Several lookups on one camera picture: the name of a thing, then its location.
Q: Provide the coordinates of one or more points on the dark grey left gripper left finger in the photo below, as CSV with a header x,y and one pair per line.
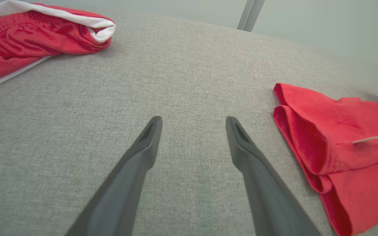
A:
x,y
116,203

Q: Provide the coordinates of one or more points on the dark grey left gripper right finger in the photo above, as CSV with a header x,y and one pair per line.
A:
x,y
267,203

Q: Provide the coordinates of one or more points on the red t-shirt with white sleeves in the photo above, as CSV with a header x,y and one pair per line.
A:
x,y
349,164

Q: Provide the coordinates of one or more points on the red shorts with white trim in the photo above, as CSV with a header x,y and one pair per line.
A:
x,y
28,36

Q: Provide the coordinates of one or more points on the grey fabric sofa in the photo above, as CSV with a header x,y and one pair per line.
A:
x,y
189,82

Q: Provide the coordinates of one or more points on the grey partition post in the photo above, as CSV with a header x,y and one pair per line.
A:
x,y
250,14

